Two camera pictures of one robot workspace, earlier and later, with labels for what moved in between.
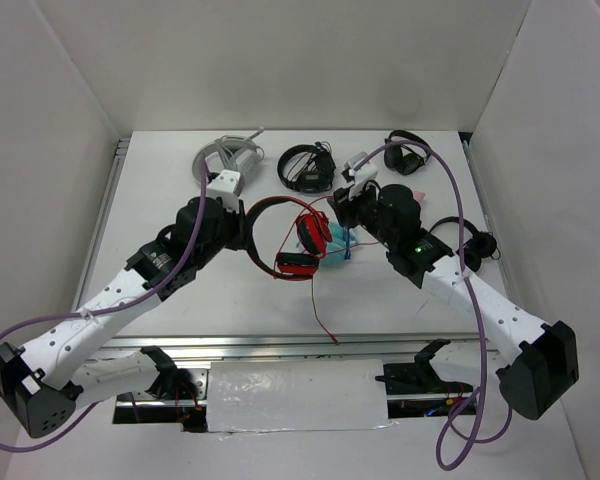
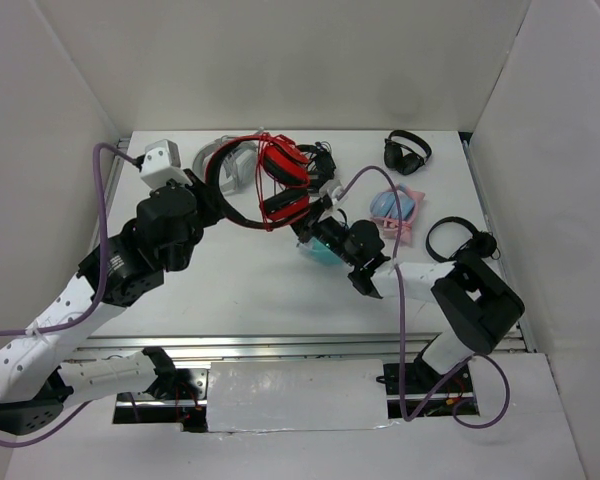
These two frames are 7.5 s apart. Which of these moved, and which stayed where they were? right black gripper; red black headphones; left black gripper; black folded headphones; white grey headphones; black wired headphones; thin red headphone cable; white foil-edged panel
Moved: red black headphones; right black gripper; left black gripper; thin red headphone cable
Stayed: white grey headphones; black folded headphones; white foil-edged panel; black wired headphones
